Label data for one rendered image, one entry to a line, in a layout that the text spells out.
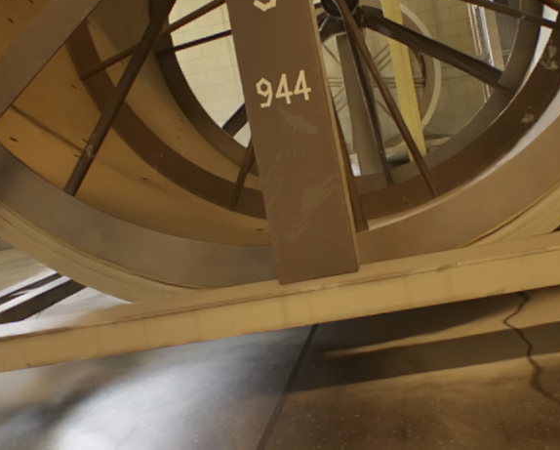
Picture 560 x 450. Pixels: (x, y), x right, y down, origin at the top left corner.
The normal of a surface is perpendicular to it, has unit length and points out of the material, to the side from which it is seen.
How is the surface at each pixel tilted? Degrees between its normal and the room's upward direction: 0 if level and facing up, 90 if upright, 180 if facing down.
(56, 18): 90
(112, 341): 90
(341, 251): 90
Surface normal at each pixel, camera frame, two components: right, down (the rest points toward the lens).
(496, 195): -0.13, 0.10
